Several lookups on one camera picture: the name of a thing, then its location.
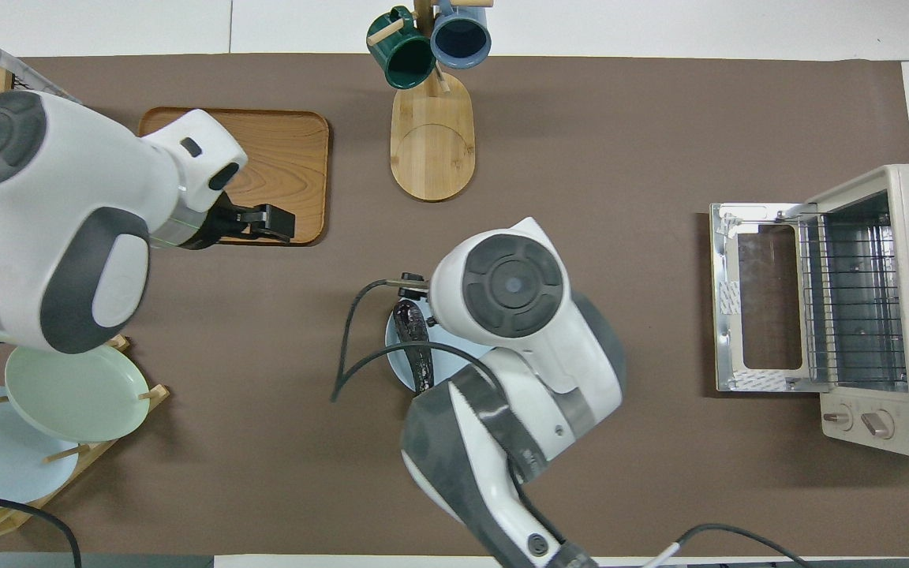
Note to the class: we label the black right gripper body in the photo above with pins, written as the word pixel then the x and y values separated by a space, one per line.
pixel 413 285

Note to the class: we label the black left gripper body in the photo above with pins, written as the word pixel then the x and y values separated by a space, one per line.
pixel 222 225

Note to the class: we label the dark purple eggplant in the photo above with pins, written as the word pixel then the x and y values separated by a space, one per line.
pixel 417 355

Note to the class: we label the light blue round plate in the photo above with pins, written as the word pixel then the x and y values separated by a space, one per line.
pixel 440 368

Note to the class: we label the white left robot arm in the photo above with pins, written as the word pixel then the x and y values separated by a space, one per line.
pixel 52 221

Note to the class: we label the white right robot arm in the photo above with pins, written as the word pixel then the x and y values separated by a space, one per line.
pixel 533 347

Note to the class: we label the metal oven rack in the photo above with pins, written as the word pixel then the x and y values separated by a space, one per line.
pixel 853 300

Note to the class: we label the silver oven knob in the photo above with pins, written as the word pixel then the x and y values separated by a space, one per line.
pixel 877 424
pixel 838 416

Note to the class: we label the rectangular wooden tray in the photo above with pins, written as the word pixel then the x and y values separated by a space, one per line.
pixel 289 158

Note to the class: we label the wooden mug tree stand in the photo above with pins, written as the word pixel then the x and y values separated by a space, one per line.
pixel 432 150

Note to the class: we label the dark green mug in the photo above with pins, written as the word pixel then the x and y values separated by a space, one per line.
pixel 403 59

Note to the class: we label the pale green plate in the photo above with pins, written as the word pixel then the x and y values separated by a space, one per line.
pixel 76 394

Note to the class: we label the blue mug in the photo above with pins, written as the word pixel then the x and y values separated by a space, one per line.
pixel 461 39

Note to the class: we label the wooden plate rack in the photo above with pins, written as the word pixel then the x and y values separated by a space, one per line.
pixel 99 454

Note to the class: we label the brown table mat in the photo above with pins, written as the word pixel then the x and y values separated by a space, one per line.
pixel 620 473

